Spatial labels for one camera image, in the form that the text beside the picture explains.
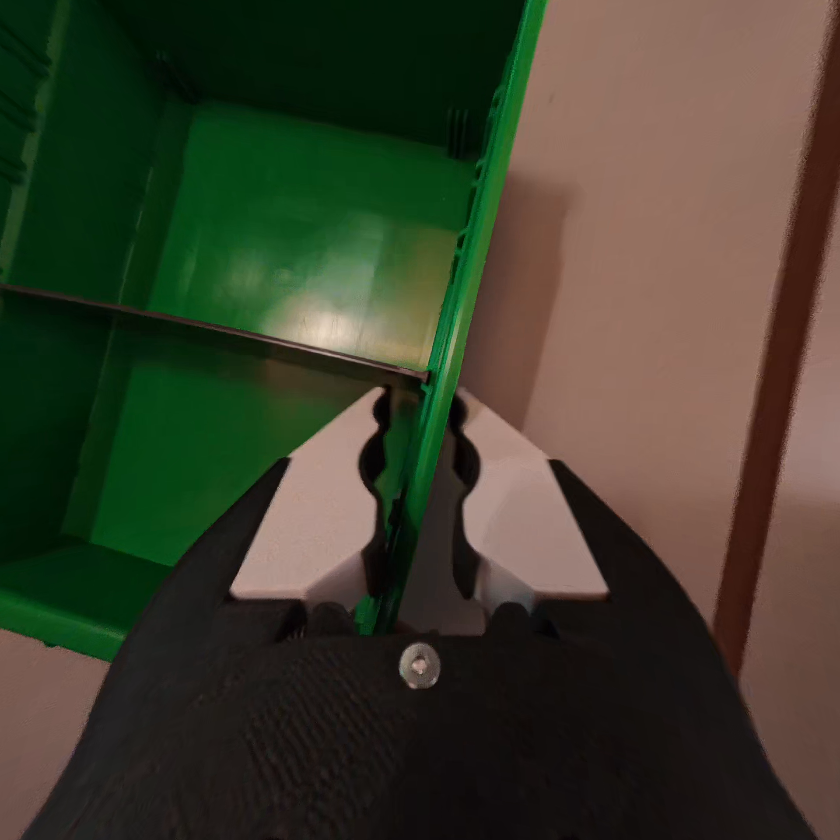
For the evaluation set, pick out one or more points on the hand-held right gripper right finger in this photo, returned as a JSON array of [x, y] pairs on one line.
[[525, 525]]

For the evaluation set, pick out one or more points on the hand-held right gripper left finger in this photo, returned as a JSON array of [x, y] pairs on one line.
[[308, 525]]

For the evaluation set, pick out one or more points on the green plastic bin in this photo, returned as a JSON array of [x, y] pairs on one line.
[[262, 262]]

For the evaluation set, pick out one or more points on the beige desk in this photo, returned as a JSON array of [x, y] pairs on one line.
[[656, 262]]

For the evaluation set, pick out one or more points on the black bin divider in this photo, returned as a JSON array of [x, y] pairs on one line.
[[229, 331]]

